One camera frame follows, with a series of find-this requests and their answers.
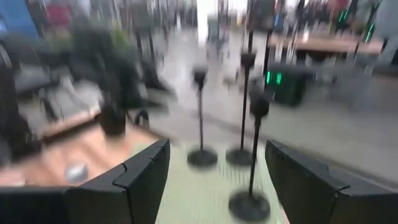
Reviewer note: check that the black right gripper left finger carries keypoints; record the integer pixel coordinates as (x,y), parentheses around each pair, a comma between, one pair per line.
(136,193)

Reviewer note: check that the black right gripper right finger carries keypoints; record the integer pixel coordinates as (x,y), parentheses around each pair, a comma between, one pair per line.
(314,199)

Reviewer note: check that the black candlestick holder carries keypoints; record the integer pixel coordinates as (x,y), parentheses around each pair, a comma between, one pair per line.
(202,158)
(238,157)
(248,207)

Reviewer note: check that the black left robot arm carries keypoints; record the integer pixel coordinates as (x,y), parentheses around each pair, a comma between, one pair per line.
(12,109)

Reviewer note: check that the green perforated metal shelf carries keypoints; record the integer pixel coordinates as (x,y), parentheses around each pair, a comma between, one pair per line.
(192,199)

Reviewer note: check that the black computer with green lights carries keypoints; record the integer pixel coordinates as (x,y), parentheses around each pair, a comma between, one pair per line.
(289,90)

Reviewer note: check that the green leafy artificial plant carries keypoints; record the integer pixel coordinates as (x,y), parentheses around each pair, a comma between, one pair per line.
(105,68)

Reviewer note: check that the wooden background table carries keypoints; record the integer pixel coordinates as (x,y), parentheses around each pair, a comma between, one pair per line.
(326,45)

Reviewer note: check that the grey desk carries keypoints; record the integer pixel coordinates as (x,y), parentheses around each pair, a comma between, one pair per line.
(31,77)

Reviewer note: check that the computer monitor with blue screen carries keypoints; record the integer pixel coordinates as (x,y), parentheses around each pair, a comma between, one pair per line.
(15,15)

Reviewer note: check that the small black frame bracket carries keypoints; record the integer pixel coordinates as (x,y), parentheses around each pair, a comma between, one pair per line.
(136,118)

